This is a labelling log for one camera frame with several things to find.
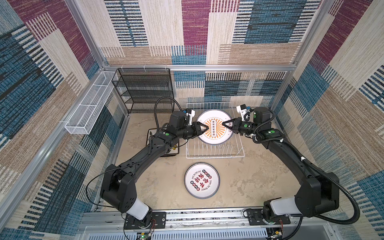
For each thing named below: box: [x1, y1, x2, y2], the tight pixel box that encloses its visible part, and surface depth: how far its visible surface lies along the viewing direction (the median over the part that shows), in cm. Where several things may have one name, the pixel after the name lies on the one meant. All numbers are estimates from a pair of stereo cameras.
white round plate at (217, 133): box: [197, 109, 233, 146], surface depth 79 cm
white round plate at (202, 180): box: [184, 162, 221, 199], surface depth 85 cm
